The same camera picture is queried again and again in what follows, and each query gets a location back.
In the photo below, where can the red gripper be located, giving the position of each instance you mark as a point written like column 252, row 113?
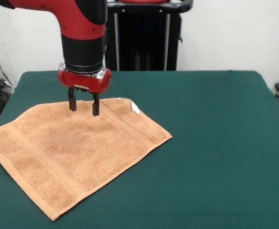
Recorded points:
column 84, row 82

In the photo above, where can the tan terry towel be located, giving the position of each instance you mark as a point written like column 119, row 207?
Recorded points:
column 82, row 155

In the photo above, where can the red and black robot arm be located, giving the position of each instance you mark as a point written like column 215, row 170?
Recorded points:
column 82, row 23

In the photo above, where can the dark green table cloth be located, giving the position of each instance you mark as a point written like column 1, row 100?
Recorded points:
column 201, row 167

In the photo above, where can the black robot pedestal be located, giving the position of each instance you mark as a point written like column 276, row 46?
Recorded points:
column 144, row 43

